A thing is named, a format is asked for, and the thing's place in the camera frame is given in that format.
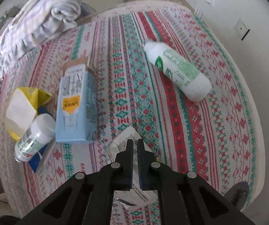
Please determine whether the yellow paper cup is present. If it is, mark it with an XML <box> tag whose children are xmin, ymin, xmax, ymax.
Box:
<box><xmin>4</xmin><ymin>87</ymin><xmax>53</xmax><ymax>142</ymax></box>

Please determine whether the wall socket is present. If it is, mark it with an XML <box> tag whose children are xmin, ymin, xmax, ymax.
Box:
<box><xmin>234</xmin><ymin>19</ymin><xmax>250</xmax><ymax>41</ymax></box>

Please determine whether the white printed wrapper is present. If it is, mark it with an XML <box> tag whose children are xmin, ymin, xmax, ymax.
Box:
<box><xmin>105</xmin><ymin>126</ymin><xmax>157</xmax><ymax>210</ymax></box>

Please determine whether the plaid folded quilt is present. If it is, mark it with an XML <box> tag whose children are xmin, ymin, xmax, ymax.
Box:
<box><xmin>0</xmin><ymin>0</ymin><xmax>82</xmax><ymax>83</ymax></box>

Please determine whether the light blue milk carton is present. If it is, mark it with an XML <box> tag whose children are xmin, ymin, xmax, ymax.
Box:
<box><xmin>55</xmin><ymin>56</ymin><xmax>97</xmax><ymax>144</ymax></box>

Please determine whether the white bottle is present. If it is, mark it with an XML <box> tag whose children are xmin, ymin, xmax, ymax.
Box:
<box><xmin>14</xmin><ymin>113</ymin><xmax>56</xmax><ymax>163</ymax></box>
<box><xmin>143</xmin><ymin>40</ymin><xmax>212</xmax><ymax>102</ymax></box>

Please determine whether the patterned bed sheet mattress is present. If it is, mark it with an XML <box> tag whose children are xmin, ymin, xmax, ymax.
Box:
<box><xmin>0</xmin><ymin>1</ymin><xmax>265</xmax><ymax>217</ymax></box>

